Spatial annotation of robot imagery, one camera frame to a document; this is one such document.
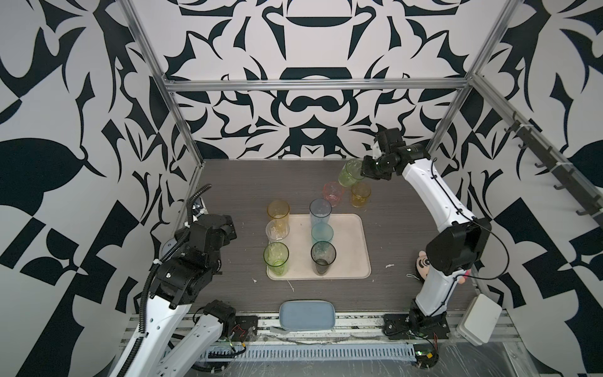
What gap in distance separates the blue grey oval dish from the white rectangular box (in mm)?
400

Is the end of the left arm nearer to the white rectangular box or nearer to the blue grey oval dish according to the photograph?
the blue grey oval dish

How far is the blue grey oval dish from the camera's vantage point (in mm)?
742

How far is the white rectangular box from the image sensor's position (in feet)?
2.33
